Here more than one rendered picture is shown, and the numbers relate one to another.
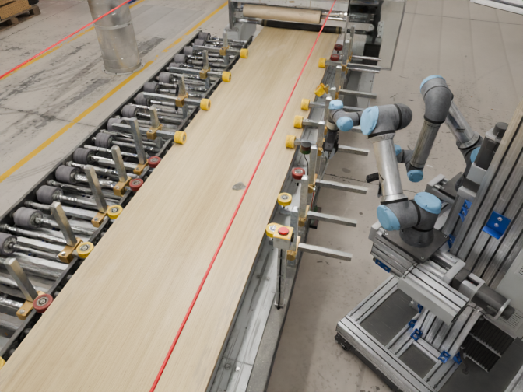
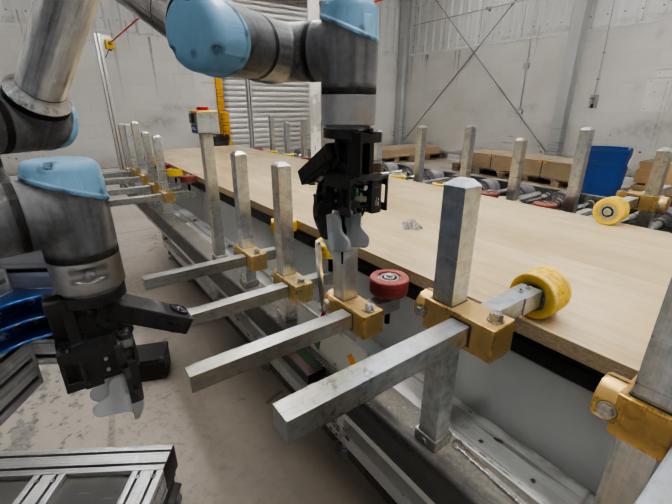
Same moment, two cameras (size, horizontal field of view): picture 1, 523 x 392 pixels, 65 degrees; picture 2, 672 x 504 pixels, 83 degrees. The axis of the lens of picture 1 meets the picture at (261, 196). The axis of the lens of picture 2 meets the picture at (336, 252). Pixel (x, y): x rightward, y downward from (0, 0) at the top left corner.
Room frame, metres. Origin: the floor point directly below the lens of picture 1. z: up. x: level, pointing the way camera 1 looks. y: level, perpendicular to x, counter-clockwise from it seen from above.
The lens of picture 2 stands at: (2.30, -0.86, 1.24)
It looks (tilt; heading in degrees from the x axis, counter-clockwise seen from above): 21 degrees down; 128
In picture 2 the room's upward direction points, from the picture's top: straight up
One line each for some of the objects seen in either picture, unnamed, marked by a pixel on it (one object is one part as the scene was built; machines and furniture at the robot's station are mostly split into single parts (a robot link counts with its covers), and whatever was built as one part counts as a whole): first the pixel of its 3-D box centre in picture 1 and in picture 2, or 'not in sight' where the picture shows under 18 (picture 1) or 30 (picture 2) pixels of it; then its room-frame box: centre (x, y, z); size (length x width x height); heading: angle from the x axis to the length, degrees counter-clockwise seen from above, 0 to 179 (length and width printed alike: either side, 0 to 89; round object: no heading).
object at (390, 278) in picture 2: (298, 177); (388, 298); (1.94, -0.23, 0.85); 0.08 x 0.08 x 0.11
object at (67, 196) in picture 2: (392, 155); (68, 208); (1.80, -0.71, 1.13); 0.09 x 0.08 x 0.11; 83
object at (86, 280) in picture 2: not in sight; (88, 272); (1.81, -0.71, 1.05); 0.08 x 0.08 x 0.05
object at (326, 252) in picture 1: (309, 249); (225, 264); (1.42, -0.25, 0.80); 0.44 x 0.03 x 0.04; 74
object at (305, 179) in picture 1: (302, 209); (285, 257); (1.64, -0.23, 0.87); 0.04 x 0.04 x 0.48; 74
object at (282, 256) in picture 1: (281, 276); (213, 200); (1.15, -0.09, 0.93); 0.05 x 0.05 x 0.45; 74
